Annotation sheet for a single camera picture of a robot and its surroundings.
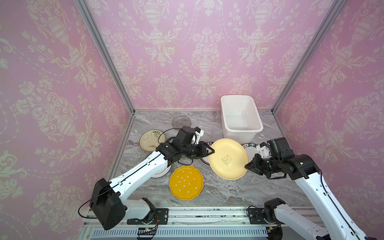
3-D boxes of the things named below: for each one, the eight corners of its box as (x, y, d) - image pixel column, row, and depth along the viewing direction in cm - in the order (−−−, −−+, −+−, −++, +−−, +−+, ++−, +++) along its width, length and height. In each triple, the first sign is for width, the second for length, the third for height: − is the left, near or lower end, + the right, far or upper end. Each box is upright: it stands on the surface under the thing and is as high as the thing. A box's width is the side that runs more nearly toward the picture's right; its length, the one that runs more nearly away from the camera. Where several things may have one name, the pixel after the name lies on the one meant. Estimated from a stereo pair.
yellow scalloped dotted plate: (167, 200, 81) (167, 199, 80) (171, 167, 93) (171, 165, 92) (204, 200, 81) (204, 199, 79) (203, 167, 93) (203, 165, 92)
